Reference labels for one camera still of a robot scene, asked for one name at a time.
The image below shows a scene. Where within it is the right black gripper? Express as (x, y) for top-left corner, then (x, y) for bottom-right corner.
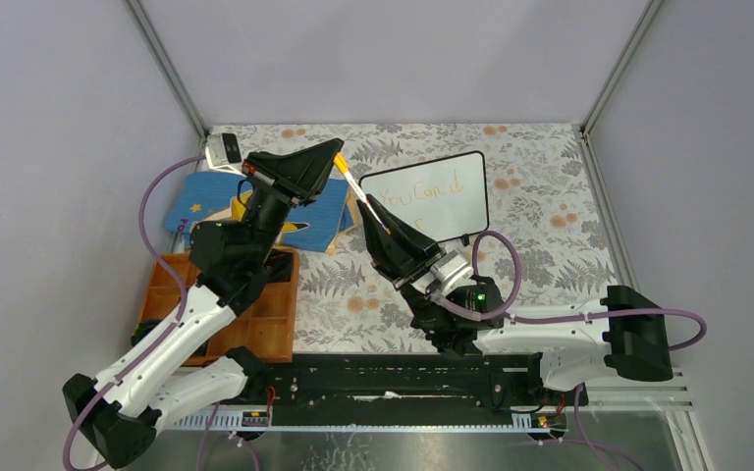
(356, 192), (454, 334)

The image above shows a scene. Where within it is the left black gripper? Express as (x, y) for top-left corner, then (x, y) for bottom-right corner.
(243, 141), (345, 265)

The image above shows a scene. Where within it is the white marker pen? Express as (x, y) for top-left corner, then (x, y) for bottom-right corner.
(343, 171), (391, 234)

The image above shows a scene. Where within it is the black framed whiteboard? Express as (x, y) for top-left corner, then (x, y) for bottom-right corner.
(359, 151), (490, 242)

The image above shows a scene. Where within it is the yellow marker cap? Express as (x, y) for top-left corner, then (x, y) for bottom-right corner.
(333, 153), (350, 175)

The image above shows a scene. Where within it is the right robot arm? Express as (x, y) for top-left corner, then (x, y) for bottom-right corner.
(356, 197), (673, 404)

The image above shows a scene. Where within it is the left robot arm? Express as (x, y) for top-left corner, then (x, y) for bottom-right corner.
(62, 138), (344, 469)

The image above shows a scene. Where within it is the blue pikachu cloth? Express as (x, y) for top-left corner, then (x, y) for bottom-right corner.
(164, 172), (355, 253)

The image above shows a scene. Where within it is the wooden compartment tray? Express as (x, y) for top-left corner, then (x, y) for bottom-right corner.
(138, 249), (299, 367)

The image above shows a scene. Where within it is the dark round object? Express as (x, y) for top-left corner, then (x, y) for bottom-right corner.
(130, 319), (164, 348)

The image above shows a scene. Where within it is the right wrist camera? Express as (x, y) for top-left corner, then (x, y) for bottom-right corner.
(426, 250), (474, 297)

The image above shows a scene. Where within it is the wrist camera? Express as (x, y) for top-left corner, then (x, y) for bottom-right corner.
(204, 132), (242, 175)
(426, 250), (474, 297)

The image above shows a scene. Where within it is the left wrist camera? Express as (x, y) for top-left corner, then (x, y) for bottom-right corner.
(204, 132), (242, 175)

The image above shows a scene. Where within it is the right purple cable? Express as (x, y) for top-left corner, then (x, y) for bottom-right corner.
(439, 230), (709, 352)

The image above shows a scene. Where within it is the purple cable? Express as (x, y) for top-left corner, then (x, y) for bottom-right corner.
(62, 155), (208, 471)
(439, 230), (709, 352)

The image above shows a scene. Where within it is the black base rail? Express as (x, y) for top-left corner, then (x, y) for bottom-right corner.
(235, 354), (588, 429)

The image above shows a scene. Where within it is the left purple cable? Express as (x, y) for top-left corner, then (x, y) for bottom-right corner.
(62, 155), (208, 471)

